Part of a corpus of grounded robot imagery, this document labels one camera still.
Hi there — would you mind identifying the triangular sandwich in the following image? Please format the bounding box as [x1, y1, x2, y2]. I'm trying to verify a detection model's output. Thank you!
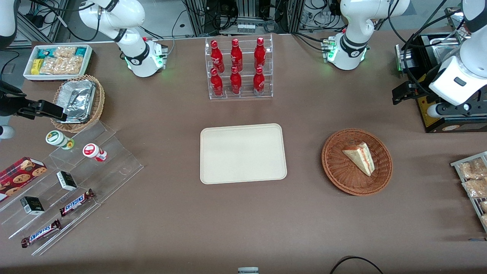
[342, 142, 376, 177]

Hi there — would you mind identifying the clear acrylic bottle rack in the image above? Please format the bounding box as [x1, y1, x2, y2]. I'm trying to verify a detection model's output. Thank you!
[205, 34, 274, 100]

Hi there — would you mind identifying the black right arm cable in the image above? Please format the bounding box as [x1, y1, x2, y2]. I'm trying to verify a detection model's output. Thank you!
[29, 0, 100, 42]

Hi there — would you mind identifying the small black box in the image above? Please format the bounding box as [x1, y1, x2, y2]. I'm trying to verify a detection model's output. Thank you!
[56, 171, 78, 191]
[20, 196, 45, 216]

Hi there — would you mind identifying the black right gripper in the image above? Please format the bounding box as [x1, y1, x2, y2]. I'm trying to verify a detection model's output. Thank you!
[0, 81, 68, 122]

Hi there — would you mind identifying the steel warmer pan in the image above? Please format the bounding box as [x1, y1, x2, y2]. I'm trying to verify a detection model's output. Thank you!
[430, 36, 464, 65]

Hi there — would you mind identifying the black food warmer machine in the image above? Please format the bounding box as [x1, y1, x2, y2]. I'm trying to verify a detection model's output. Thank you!
[395, 32, 487, 134]

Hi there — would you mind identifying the red lid yogurt bottle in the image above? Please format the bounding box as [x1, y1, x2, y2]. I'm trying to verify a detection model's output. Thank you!
[83, 143, 108, 162]

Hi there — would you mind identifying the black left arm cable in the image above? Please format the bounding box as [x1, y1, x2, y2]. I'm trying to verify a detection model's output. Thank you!
[388, 0, 463, 96]

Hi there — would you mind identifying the aluminium frame stand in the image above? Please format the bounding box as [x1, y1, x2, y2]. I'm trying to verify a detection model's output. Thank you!
[15, 0, 71, 44]

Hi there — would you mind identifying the light wicker basket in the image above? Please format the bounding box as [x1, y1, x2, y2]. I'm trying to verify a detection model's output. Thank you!
[51, 75, 105, 133]

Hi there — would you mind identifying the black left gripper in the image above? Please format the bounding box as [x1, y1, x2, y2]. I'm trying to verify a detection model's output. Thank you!
[392, 81, 434, 105]

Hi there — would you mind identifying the aluminium foil container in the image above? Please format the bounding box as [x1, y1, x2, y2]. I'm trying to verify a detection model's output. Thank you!
[58, 79, 96, 124]

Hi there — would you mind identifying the red cola bottle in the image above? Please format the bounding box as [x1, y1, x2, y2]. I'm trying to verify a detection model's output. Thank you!
[253, 66, 266, 96]
[254, 37, 266, 70]
[230, 66, 242, 95]
[210, 40, 225, 73]
[210, 68, 224, 97]
[231, 38, 243, 72]

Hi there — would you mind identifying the red cookie box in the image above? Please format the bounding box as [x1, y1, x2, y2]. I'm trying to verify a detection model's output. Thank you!
[0, 156, 48, 202]

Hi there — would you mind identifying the white rectangular snack bin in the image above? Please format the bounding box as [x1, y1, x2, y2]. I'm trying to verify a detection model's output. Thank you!
[23, 44, 94, 82]

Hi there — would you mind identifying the snickers chocolate bar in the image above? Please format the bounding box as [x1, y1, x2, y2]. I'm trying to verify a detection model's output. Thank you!
[59, 189, 95, 217]
[21, 219, 62, 249]

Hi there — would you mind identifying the clear acrylic step display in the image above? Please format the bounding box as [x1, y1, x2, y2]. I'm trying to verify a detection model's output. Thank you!
[0, 121, 144, 256]

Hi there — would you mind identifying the beige plastic tray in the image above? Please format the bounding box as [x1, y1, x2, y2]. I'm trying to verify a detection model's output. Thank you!
[200, 123, 288, 185]

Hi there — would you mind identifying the black cable loop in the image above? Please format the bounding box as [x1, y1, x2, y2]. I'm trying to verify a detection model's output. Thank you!
[329, 256, 385, 274]

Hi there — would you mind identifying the brown wicker basket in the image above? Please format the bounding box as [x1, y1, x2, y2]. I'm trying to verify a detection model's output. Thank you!
[321, 128, 393, 196]

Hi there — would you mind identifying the clear rice cracker bag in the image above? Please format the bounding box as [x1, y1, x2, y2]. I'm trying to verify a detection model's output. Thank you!
[54, 46, 77, 59]
[61, 56, 84, 75]
[40, 57, 64, 75]

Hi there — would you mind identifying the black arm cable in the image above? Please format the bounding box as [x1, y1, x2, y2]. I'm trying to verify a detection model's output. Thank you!
[29, 0, 100, 42]
[388, 0, 463, 96]

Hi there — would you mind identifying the green lid yogurt bottle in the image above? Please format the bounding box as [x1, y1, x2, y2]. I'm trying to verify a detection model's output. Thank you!
[46, 130, 75, 150]

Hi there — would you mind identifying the aluminium frame equipment rack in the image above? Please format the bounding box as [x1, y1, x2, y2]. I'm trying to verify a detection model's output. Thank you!
[183, 0, 305, 37]

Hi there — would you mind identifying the grey wire rack tray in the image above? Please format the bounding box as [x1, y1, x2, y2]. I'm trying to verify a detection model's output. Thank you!
[450, 151, 487, 233]

